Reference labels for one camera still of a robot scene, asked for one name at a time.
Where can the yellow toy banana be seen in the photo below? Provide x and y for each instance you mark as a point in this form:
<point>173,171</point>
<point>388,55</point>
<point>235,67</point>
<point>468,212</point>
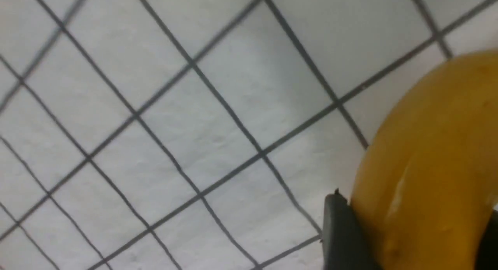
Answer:
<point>426,188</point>

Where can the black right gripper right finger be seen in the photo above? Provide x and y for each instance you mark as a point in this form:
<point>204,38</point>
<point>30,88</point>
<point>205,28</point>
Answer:
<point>487,257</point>

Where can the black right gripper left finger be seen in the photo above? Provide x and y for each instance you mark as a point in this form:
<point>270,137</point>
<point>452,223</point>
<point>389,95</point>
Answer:
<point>344,244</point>

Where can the white grid tablecloth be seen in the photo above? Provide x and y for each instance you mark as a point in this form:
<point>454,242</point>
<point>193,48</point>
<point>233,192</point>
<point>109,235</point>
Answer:
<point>200,134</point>

